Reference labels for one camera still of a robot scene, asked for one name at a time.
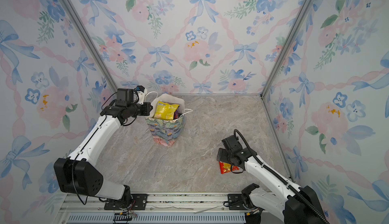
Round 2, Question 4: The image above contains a red small snack packet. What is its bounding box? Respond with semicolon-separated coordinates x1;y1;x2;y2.
219;162;240;174

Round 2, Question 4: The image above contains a yellow snack packet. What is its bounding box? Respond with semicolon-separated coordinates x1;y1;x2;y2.
154;101;179;120

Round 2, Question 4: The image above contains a floral paper gift bag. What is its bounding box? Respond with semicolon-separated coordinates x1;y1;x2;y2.
145;93;193;147

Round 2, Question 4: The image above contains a purple Fox's berries bag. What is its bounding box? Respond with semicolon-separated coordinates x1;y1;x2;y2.
173;110;181;120

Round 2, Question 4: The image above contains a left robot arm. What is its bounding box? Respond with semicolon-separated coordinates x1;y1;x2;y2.
54;85;153;206

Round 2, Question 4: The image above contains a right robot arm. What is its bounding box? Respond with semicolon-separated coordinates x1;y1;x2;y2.
217;132;328;224

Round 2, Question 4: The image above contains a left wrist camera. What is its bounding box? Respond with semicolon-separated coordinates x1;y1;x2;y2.
136;85;148;104

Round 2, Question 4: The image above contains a black corrugated cable conduit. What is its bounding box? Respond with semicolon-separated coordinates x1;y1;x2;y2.
233;129;330;224

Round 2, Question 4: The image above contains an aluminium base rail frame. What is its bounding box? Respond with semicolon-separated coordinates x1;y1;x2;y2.
54;192;317;224

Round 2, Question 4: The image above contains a left corner aluminium post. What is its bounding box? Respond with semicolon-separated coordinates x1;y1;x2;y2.
60;0;118;92

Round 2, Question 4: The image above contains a corner aluminium post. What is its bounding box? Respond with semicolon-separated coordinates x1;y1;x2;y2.
261;0;314;101
60;0;118;92

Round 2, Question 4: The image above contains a right corner aluminium post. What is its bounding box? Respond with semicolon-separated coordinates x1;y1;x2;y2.
261;0;314;101

